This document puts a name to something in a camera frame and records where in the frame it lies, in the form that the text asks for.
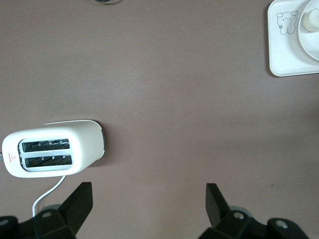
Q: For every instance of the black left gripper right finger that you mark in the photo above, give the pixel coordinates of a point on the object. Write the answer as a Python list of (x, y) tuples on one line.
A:
[(216, 206)]

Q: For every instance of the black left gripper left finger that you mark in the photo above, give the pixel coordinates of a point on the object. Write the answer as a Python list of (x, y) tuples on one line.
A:
[(74, 206)]

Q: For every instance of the round cream plate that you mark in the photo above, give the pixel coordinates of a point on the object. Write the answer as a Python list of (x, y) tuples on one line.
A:
[(309, 42)]

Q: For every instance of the small white steamed bun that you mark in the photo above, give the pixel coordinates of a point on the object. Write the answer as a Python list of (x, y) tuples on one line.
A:
[(310, 21)]

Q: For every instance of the cream rabbit print tray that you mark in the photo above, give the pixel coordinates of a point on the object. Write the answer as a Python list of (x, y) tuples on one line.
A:
[(281, 57)]

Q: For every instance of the cream two-slot toaster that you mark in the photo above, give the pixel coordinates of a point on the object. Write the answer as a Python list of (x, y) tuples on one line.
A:
[(82, 147)]

